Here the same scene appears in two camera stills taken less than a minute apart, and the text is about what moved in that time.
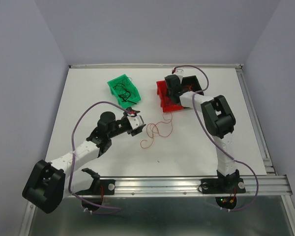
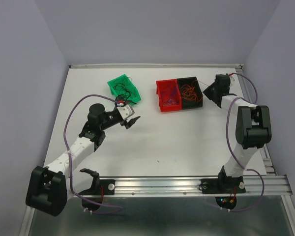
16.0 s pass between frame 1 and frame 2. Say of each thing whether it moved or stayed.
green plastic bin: stayed
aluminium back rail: stayed
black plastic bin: stayed
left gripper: moved
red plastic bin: stayed
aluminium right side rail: stayed
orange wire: moved
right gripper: moved
